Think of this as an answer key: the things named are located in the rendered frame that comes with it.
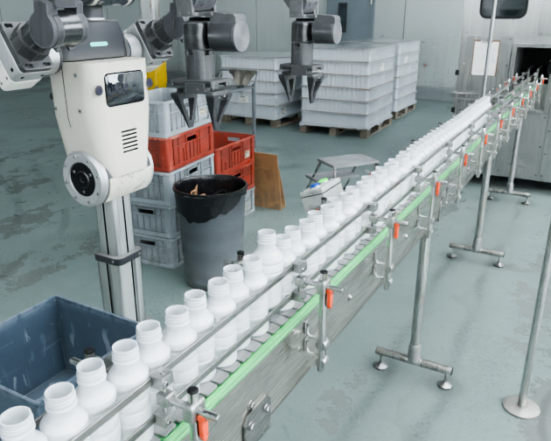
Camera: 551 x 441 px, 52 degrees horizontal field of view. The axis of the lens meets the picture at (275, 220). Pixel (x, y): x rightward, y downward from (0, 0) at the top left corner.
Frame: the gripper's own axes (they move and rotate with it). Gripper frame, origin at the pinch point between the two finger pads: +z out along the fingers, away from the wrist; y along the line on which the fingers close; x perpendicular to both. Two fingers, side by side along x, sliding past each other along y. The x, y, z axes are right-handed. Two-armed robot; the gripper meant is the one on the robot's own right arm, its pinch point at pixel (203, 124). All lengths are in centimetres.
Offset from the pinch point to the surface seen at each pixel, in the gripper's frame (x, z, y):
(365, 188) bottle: 51, 25, 17
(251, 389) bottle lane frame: -16, 47, 20
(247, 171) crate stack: 291, 100, -170
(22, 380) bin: -22, 62, -42
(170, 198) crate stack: 175, 88, -156
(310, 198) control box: 55, 32, -1
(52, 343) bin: -12, 57, -42
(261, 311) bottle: -8.0, 34.3, 17.6
